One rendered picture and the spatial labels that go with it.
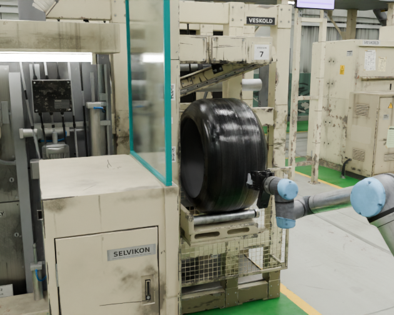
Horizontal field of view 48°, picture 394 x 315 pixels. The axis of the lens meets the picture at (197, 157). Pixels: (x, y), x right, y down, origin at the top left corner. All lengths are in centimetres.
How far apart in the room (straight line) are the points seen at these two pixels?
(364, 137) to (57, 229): 571
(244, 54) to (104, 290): 152
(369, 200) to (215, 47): 126
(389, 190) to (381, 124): 507
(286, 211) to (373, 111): 488
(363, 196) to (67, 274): 93
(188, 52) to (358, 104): 464
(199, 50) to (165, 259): 126
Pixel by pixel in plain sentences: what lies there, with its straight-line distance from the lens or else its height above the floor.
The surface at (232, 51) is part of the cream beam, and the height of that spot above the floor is 170.
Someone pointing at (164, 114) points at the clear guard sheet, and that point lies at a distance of 131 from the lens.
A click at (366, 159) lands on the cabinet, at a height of 33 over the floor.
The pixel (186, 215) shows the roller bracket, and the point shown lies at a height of 94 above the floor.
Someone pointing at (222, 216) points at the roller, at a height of 91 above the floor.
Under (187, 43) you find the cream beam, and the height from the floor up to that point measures 174.
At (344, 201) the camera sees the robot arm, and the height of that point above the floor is 114.
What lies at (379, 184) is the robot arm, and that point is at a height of 127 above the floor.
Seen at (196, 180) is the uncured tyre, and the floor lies 100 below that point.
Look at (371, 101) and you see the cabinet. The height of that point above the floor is 114.
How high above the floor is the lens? 163
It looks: 12 degrees down
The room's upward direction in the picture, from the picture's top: straight up
